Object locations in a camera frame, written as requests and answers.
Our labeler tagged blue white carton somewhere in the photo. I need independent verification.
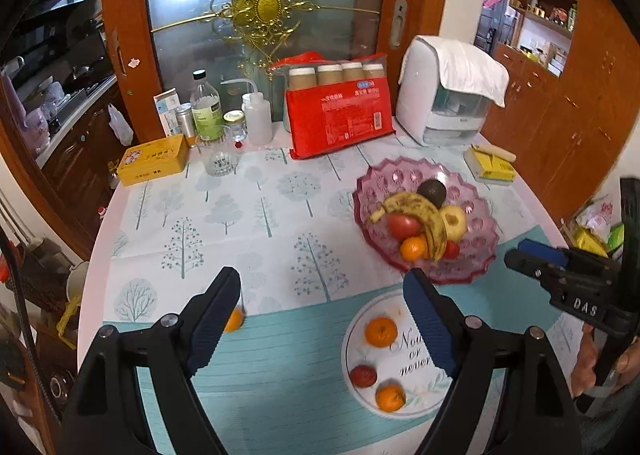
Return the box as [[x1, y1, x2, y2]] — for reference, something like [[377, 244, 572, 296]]
[[153, 88, 182, 137]]

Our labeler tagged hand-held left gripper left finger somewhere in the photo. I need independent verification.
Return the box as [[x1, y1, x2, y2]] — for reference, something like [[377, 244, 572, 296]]
[[59, 266, 242, 455]]

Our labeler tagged small orange tangerine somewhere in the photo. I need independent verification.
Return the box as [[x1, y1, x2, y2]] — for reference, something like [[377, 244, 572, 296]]
[[375, 383, 407, 412], [222, 307, 246, 334], [399, 235, 430, 262], [364, 316, 399, 348]]

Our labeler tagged dark green avocado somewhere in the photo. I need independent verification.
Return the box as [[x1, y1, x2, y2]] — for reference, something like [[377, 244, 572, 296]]
[[416, 179, 448, 210]]

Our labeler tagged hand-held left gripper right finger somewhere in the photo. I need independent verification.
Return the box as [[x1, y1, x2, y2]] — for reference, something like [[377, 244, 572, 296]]
[[403, 267, 583, 455]]

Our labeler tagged wooden glass door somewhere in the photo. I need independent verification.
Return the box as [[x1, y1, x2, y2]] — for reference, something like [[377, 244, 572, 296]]
[[99, 0, 441, 136]]

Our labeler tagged spotted yellow banana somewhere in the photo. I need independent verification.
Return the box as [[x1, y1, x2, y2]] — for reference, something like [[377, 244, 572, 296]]
[[367, 192, 448, 262]]

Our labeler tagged kitchen counter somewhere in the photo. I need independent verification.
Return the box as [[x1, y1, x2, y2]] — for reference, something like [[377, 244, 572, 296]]
[[35, 72, 118, 168]]

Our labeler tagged large red apple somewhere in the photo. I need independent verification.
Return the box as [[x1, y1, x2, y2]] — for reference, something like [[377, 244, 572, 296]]
[[387, 214, 423, 241]]

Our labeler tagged clear bottle green label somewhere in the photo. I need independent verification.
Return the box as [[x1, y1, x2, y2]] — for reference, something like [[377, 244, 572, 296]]
[[190, 69, 224, 142]]

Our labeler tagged pink glass bowl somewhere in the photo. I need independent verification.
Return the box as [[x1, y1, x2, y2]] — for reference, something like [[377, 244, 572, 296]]
[[351, 156, 502, 286]]

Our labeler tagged clear drinking glass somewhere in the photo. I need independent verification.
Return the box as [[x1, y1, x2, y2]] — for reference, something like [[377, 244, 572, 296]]
[[197, 125, 238, 178]]

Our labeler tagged white towel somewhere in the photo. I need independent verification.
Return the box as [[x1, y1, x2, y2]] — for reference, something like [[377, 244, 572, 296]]
[[434, 38, 510, 108]]

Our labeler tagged white pot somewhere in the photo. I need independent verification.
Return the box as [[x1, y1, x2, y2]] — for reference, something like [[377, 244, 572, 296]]
[[66, 260, 91, 303]]

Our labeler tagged small red apple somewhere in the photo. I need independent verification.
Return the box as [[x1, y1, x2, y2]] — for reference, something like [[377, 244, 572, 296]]
[[349, 363, 378, 388]]

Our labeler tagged metal door handle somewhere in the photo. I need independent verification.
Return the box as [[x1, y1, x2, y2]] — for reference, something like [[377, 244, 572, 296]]
[[391, 0, 407, 47]]

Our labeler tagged white countertop appliance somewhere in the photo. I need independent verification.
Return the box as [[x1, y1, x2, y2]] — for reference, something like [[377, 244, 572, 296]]
[[396, 35, 493, 147]]

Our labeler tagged gold door ornament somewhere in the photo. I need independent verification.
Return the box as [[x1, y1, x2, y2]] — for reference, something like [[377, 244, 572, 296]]
[[207, 0, 321, 68]]

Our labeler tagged red bag of paper cups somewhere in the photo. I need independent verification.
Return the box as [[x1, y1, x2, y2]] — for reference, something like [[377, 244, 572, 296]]
[[270, 51, 398, 161]]

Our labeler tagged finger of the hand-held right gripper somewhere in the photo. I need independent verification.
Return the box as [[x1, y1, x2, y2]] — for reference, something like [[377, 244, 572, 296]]
[[506, 250, 566, 286], [518, 240, 576, 267]]

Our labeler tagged white printed snack bag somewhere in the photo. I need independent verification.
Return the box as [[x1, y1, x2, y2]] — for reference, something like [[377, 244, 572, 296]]
[[575, 198, 616, 231]]

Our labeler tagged wooden cabinet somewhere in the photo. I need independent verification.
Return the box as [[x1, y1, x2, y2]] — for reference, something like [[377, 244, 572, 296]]
[[482, 0, 640, 236]]

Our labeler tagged silver metal can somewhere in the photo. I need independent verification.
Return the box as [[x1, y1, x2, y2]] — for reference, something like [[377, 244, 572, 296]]
[[175, 102, 197, 146]]

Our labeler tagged small jar gold lid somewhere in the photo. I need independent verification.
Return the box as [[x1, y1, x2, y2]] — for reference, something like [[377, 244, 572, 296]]
[[223, 110, 248, 143]]

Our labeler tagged white squeeze bottle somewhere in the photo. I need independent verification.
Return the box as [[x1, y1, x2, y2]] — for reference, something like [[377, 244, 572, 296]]
[[220, 78, 273, 146]]

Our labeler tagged yellow packet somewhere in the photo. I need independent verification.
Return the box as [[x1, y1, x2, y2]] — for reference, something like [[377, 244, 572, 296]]
[[463, 148, 518, 184]]

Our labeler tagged person's right hand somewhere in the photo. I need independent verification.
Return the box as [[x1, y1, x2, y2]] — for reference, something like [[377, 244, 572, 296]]
[[571, 325, 640, 401]]

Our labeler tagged yellow apple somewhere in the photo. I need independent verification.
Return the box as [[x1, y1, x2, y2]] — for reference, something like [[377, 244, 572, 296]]
[[440, 205, 468, 242]]

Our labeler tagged cream stick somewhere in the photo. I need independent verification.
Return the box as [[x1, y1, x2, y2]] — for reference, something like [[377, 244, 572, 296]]
[[472, 144, 516, 161]]

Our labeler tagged white plastic bag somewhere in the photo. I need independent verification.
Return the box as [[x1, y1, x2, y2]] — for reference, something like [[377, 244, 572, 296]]
[[107, 104, 135, 146]]

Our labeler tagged yellow tin box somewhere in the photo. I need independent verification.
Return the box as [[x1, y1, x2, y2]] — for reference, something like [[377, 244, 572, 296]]
[[116, 134, 190, 187]]

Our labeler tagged yellow snack bag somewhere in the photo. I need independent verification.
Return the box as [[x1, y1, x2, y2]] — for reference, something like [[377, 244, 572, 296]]
[[572, 227, 610, 258]]

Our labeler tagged person's right forearm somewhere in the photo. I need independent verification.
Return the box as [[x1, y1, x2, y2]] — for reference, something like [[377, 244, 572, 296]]
[[575, 380, 640, 455]]

